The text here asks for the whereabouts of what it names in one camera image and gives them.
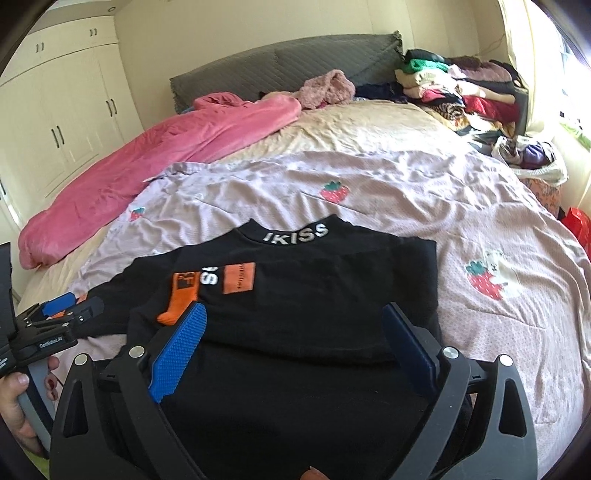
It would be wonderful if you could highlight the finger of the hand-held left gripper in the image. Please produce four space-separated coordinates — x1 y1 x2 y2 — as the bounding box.
25 296 105 340
17 292 75 329

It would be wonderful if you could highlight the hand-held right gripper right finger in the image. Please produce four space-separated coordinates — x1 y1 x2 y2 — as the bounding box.
382 302 539 480

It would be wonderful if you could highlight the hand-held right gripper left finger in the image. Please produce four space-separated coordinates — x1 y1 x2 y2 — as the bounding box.
50 302 208 480

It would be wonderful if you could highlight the black sweater with orange patches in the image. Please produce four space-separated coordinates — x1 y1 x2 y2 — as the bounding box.
76 218 474 480

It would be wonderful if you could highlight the white bag of clothes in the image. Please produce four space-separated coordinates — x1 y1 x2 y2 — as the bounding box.
490 135 570 186

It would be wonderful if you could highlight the pile of folded clothes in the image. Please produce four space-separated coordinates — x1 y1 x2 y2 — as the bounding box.
393 47 527 137

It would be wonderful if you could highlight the person's left hand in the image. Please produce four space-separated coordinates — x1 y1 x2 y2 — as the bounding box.
0 356 61 460

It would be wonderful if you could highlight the strawberry printed lilac blanket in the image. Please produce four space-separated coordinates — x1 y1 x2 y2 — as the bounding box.
76 150 591 480

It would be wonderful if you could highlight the pink fleece blanket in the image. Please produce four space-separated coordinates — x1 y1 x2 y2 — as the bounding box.
19 92 303 271

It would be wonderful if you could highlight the floral cloth-covered box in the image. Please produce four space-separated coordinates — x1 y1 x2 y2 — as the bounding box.
522 178 565 220

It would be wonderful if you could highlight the red plastic bag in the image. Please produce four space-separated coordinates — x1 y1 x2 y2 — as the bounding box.
560 207 591 259

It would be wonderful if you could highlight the cream wardrobe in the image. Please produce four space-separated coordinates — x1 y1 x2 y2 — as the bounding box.
0 11 145 232

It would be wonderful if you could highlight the beige bed sheet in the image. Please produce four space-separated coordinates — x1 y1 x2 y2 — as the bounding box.
16 98 478 305

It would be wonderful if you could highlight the dark blue garment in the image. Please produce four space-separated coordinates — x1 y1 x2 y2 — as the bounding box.
355 81 408 103

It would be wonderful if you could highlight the pink fuzzy garment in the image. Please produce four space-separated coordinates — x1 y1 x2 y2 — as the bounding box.
296 69 357 110

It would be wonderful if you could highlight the grey quilted headboard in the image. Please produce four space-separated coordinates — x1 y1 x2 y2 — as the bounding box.
169 30 404 116

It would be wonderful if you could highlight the cream curtain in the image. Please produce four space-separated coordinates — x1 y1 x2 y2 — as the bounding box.
498 0 571 137

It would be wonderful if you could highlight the window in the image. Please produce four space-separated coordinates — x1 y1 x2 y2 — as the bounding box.
556 23 591 151

